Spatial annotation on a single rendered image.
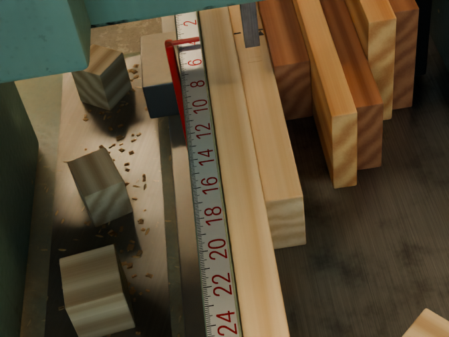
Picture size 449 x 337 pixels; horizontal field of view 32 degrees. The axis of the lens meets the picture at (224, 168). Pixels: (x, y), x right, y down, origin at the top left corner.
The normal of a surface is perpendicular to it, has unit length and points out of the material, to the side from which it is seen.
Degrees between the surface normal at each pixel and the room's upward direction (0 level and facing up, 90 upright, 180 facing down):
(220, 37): 0
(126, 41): 0
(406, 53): 90
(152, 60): 0
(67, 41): 90
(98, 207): 90
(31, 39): 90
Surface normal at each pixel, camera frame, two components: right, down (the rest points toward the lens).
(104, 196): 0.43, 0.62
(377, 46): 0.10, 0.70
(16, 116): 0.99, -0.15
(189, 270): -0.12, -0.69
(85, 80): -0.49, 0.66
